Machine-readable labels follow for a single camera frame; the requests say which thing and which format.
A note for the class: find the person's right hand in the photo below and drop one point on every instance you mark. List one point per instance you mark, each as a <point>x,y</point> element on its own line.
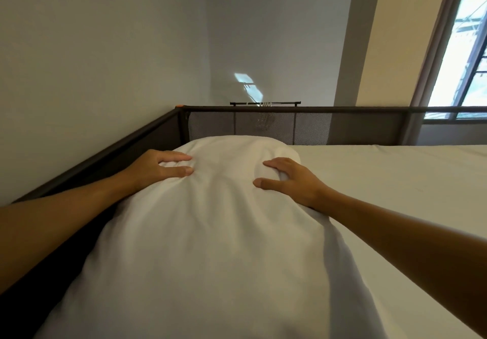
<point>300,186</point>

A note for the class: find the person's left hand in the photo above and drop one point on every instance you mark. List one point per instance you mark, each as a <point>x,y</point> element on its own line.
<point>146,171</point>

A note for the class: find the person's left thumb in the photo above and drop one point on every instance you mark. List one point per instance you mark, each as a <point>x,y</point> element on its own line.
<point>178,172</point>

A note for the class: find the person's right thumb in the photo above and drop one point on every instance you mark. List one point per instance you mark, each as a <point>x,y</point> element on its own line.
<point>268,184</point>

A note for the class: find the white pillow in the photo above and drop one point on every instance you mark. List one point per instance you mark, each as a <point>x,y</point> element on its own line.
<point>213,243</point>

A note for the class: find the person's right forearm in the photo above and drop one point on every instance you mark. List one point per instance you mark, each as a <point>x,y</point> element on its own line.
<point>411,243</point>

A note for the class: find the person's left forearm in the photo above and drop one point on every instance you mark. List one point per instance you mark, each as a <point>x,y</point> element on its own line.
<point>57,221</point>

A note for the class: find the white clothes hangers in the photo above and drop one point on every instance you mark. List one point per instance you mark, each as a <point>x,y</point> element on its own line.
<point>265,104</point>

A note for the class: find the black clothes rack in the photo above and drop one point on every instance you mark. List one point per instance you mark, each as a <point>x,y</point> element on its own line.
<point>281,103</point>

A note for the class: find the white sheeted mattress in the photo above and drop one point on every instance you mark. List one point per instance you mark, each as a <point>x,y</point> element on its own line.
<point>399,175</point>

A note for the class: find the glass window with grey frame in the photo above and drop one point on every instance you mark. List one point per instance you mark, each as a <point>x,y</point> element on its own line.
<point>462,53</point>

